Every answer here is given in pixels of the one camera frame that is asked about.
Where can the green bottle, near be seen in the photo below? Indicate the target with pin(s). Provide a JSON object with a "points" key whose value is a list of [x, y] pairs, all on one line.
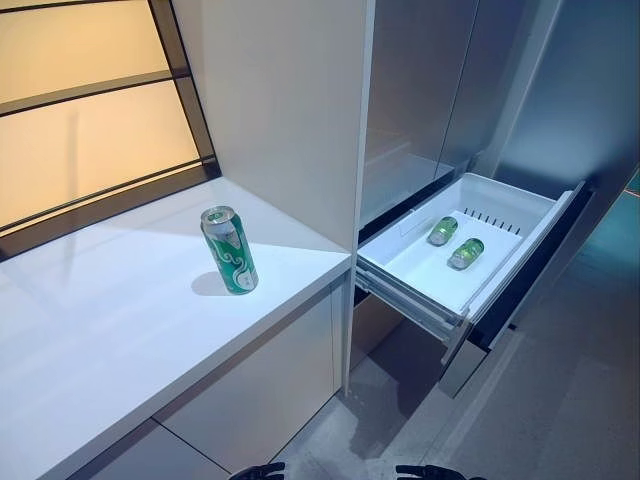
{"points": [[466, 254]]}

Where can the white base cabinet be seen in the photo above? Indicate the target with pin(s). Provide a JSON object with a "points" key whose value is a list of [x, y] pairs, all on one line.
{"points": [[250, 380]]}

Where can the tall green drink can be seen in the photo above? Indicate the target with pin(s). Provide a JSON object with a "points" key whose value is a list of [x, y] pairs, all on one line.
{"points": [[232, 255]]}

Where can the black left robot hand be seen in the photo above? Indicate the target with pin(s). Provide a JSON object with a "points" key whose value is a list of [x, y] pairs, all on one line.
{"points": [[260, 472]]}

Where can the green bottle, far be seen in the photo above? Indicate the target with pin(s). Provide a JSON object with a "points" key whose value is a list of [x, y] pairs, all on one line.
{"points": [[443, 231]]}

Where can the tall white cabinet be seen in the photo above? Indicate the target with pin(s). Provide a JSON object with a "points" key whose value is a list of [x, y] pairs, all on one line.
{"points": [[280, 100]]}

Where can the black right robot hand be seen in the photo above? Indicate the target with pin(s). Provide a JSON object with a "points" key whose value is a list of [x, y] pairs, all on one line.
{"points": [[422, 473]]}

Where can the stainless steel fridge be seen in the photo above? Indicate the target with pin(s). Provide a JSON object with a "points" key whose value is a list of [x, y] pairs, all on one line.
{"points": [[415, 100]]}

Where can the white fridge drawer, steel front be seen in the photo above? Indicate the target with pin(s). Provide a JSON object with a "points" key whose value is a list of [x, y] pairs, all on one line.
{"points": [[415, 265]]}

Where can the green bottle, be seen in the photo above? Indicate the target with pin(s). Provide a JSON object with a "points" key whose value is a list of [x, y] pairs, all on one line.
{"points": [[443, 231], [466, 254]]}

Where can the dark window frame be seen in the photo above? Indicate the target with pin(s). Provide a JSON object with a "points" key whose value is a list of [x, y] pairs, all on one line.
{"points": [[191, 100]]}

